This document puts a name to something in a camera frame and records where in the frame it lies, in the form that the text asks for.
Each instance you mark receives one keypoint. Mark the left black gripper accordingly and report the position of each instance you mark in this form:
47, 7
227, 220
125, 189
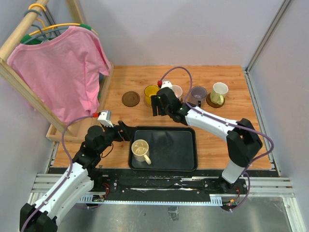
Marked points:
126, 135

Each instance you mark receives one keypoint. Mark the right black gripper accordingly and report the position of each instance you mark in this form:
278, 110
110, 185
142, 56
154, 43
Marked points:
155, 102

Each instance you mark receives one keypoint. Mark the yellow glass mug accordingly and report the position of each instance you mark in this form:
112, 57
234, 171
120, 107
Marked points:
149, 91

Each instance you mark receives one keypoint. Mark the cream yellow mug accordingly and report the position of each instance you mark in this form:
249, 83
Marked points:
141, 152

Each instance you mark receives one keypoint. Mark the pink mug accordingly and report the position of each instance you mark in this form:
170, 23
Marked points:
178, 92

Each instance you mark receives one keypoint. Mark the brown wooden coaster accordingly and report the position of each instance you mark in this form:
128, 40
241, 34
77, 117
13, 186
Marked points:
130, 99
211, 104

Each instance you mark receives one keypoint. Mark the purple mug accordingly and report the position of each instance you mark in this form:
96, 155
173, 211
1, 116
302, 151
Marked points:
197, 96

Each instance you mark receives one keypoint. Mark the pale green octagonal mug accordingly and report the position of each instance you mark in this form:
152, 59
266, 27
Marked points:
218, 93

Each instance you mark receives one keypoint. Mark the woven rattan coaster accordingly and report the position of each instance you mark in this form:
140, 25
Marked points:
146, 103

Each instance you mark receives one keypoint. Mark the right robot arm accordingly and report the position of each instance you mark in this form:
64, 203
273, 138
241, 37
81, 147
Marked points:
243, 142

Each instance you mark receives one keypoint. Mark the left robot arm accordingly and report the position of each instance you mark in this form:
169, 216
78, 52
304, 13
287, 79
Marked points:
46, 214

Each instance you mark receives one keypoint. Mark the black plastic tray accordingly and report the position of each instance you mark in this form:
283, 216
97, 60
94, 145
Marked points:
171, 149

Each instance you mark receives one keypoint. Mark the pink t-shirt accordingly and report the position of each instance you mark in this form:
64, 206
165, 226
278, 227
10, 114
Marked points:
64, 72

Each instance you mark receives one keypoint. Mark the grey clothes hanger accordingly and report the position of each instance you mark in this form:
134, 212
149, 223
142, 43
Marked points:
48, 17

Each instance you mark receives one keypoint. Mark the green clothes hanger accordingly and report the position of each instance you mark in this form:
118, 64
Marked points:
47, 35

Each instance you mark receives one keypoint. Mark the yellow clothes hanger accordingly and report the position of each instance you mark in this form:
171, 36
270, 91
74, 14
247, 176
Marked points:
74, 11

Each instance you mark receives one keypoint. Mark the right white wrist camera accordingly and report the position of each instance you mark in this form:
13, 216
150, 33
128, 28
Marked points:
166, 84

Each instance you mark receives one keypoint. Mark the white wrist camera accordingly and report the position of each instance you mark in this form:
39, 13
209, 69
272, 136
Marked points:
166, 84
104, 119

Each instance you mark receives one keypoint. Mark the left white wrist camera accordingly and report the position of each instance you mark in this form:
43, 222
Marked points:
104, 119

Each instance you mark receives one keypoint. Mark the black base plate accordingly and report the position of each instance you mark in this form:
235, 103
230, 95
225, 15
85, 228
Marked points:
128, 181

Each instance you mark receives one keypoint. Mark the aluminium frame rail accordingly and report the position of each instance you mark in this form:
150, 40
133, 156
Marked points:
280, 185

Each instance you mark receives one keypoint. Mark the white slotted cable duct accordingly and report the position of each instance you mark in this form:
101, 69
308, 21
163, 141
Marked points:
195, 198

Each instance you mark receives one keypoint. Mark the aluminium corner post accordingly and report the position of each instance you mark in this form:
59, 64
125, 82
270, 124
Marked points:
269, 32

